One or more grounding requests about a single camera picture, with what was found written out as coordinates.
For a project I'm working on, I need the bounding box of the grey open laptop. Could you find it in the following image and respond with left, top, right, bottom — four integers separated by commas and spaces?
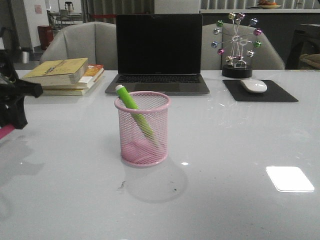
105, 13, 210, 96

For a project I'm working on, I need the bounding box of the grey armchair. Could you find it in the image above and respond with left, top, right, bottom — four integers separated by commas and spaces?
40, 21, 118, 71
200, 23, 285, 70

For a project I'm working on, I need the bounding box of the grey right armchair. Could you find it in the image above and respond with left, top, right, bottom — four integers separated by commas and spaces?
200, 23, 285, 70

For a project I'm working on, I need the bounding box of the ferris wheel desk ornament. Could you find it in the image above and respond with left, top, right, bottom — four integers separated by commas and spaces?
211, 12, 262, 79

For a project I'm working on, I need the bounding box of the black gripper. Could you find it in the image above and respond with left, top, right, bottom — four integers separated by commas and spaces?
0, 26, 44, 130

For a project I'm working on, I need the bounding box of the green marker pen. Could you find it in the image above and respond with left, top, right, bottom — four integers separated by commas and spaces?
115, 84, 160, 148

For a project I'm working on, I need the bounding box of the yellow top book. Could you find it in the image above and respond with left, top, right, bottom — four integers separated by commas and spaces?
21, 57, 88, 86

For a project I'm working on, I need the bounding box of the pink marker pen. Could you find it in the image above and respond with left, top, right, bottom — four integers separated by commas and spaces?
0, 124, 15, 139

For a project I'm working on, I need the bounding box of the fruit bowl on counter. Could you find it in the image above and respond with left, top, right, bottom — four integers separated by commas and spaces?
257, 0, 281, 10

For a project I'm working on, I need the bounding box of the white computer mouse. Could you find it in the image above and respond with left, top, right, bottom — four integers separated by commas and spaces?
240, 79, 268, 93

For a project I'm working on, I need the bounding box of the pink mesh pen holder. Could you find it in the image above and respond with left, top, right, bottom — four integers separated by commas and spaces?
114, 91, 171, 167

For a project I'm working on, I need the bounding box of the black mouse pad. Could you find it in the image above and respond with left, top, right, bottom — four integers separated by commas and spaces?
223, 79, 299, 103

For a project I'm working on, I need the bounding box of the pale bottom book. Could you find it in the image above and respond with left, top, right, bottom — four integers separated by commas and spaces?
43, 75, 105, 96

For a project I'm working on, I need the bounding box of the dark chair at right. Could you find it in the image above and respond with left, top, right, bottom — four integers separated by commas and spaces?
285, 23, 320, 70

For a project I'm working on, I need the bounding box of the orange white middle book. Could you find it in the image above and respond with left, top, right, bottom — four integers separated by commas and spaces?
42, 64, 105, 92

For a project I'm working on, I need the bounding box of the red bin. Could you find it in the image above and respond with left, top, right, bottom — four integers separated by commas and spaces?
37, 25, 54, 50

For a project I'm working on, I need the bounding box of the grey left armchair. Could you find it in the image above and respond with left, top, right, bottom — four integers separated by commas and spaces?
40, 21, 118, 71

